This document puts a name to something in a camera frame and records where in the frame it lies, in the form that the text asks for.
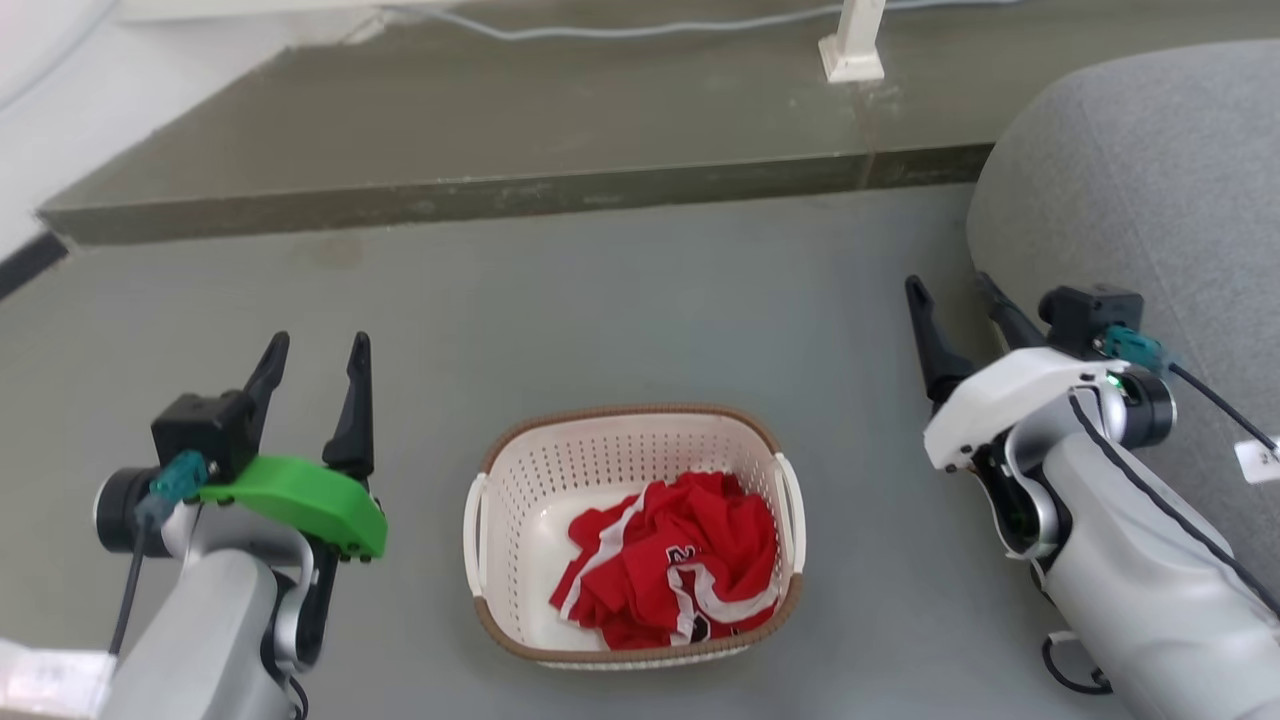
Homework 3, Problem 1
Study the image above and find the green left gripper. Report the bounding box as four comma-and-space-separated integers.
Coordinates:
198, 331, 389, 562

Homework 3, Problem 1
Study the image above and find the white perforated laundry basket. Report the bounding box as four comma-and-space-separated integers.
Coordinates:
462, 402, 807, 672

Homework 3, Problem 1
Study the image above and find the white paper label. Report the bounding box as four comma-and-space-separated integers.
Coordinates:
0, 638, 117, 717

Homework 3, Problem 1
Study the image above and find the right gripper black camera box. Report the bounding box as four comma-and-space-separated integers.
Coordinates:
1037, 284, 1145, 362

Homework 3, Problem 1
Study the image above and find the camera black cable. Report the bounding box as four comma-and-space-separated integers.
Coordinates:
1165, 361, 1280, 453
107, 518, 153, 658

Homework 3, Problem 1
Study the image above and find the left camera black cable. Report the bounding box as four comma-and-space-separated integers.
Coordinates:
107, 518, 153, 658

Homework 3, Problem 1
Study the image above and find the left gripper black camera box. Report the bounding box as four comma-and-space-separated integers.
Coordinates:
151, 391, 260, 484

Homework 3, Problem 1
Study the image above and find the left camera teal cable connector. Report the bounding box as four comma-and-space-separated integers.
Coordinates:
134, 449, 210, 528

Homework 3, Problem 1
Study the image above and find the grey fabric sofa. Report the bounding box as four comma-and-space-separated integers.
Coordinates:
965, 39, 1280, 593

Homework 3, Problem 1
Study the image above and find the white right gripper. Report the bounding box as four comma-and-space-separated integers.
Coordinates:
904, 271, 1133, 474

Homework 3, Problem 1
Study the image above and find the black cable along right arm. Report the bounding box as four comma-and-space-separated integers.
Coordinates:
1067, 394, 1280, 613

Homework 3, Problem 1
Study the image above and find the black wall baseboard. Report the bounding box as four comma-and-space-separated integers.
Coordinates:
0, 231, 70, 302

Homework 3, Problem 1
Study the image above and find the right camera black cable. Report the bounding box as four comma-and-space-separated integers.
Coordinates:
1165, 361, 1280, 453

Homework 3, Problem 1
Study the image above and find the red and white jersey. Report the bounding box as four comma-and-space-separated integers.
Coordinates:
548, 471, 782, 652

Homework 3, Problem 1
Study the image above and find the white cable tag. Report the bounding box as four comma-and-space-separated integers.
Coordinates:
1234, 436, 1280, 487

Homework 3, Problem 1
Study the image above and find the grey cable on floor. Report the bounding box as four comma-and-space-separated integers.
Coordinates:
378, 0, 1023, 43

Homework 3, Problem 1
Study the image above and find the camera teal cable connector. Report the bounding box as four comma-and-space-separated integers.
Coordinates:
1094, 325, 1170, 374
134, 449, 210, 528

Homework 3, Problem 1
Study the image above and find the right camera teal cable connector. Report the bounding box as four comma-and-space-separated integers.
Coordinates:
1094, 325, 1170, 374

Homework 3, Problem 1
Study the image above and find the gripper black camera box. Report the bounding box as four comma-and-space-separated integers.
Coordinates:
151, 391, 260, 484
1037, 284, 1145, 362

